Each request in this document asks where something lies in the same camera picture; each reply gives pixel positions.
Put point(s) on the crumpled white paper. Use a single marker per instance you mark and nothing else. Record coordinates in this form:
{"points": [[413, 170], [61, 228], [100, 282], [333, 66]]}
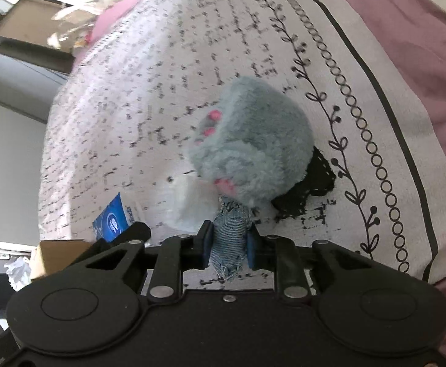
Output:
{"points": [[16, 271]]}

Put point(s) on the pink cloth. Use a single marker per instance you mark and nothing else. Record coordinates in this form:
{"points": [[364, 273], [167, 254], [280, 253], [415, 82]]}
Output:
{"points": [[114, 17]]}

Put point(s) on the grey-blue plush toy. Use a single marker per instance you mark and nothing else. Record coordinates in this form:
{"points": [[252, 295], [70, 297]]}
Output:
{"points": [[245, 149]]}

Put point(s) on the small cardboard box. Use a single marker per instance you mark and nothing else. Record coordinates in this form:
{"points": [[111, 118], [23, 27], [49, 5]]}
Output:
{"points": [[56, 256]]}

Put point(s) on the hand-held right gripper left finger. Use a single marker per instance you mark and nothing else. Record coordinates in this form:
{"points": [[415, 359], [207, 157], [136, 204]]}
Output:
{"points": [[206, 242]]}

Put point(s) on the mauve blanket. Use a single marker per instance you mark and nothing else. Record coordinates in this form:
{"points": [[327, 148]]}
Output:
{"points": [[414, 65]]}

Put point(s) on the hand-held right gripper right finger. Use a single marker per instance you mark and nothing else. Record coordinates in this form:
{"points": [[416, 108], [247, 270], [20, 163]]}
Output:
{"points": [[252, 250]]}

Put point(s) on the denim fabric piece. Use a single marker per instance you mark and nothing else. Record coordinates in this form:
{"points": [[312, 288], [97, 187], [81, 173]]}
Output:
{"points": [[228, 233]]}

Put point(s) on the open cardboard box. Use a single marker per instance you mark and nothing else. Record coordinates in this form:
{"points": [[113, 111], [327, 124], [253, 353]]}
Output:
{"points": [[31, 30]]}

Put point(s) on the white printed bedsheet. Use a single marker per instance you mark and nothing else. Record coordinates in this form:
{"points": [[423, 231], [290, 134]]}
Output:
{"points": [[215, 95]]}

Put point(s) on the blue tissue packet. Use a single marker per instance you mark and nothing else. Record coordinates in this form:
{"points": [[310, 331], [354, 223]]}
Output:
{"points": [[116, 220]]}

